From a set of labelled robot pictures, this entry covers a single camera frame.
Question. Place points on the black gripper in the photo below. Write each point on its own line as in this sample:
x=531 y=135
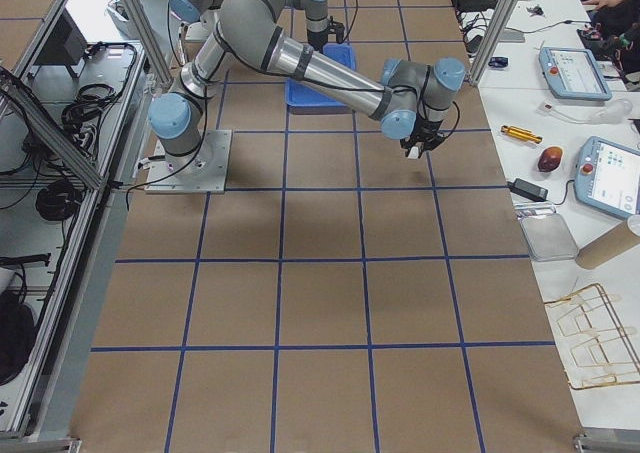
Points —
x=316 y=38
x=425 y=133

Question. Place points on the gold metal cylinder tool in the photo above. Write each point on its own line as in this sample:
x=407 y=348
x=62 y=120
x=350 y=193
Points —
x=521 y=134

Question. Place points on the small blue black device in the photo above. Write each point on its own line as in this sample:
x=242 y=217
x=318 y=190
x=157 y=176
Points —
x=498 y=62

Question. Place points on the black power adapter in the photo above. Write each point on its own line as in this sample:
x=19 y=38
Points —
x=527 y=190

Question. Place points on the dark red fruit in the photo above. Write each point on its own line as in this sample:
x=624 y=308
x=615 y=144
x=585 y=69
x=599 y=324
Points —
x=550 y=159

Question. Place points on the far teach pendant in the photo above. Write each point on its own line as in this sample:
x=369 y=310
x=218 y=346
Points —
x=573 y=74

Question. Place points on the teach pendant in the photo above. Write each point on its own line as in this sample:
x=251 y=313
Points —
x=607 y=177
x=573 y=74

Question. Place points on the clear plastic box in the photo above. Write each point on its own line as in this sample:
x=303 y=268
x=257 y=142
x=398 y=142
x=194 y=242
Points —
x=546 y=232

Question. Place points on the near teach pendant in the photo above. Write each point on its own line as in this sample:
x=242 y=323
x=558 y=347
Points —
x=607 y=177

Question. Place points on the cardboard tube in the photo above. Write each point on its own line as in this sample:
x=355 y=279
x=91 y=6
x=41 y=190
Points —
x=611 y=244

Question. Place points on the aluminium frame post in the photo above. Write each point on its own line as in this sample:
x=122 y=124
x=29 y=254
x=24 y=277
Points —
x=497 y=24

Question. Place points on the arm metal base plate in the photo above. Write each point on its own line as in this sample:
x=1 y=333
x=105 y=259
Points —
x=206 y=172

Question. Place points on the gold wire rack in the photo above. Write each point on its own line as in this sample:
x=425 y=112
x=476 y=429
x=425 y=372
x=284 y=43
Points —
x=596 y=348

